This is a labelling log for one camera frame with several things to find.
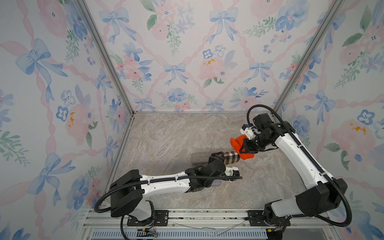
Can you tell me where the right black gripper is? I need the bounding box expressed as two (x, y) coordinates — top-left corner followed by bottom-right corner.
(237, 134), (270, 153)

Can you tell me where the plaid eyeglass case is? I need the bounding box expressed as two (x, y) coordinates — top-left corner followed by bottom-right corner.
(217, 152), (241, 165)

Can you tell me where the orange microfiber cloth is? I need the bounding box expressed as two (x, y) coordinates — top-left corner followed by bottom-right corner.
(230, 135), (255, 160)

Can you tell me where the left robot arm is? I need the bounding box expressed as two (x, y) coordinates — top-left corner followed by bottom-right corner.
(110, 152), (240, 223)

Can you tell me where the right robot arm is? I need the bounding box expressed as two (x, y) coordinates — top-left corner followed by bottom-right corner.
(238, 114), (352, 227)

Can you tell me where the purple eyeglass case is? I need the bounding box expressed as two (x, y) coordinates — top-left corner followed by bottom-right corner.
(210, 180), (222, 188)

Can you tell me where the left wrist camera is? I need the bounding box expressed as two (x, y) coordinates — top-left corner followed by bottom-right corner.
(225, 167), (240, 176)

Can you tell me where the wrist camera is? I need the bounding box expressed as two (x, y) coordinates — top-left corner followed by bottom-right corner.
(240, 124), (256, 140)
(225, 167), (240, 176)

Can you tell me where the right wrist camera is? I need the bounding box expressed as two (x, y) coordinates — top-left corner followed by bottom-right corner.
(240, 124), (256, 140)

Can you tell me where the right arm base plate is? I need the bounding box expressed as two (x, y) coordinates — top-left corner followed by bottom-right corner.
(245, 210), (291, 228)

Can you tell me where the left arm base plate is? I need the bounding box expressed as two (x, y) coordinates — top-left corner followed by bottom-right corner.
(127, 210), (169, 227)

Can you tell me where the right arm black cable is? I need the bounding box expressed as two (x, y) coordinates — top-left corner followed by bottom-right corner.
(246, 104), (352, 228)

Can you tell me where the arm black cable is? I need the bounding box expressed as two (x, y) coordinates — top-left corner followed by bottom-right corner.
(93, 174), (243, 214)
(246, 104), (352, 228)

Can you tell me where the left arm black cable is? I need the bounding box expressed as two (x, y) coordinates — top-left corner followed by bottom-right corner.
(93, 174), (243, 214)

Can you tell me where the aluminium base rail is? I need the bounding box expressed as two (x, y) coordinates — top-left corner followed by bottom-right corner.
(78, 209), (340, 240)

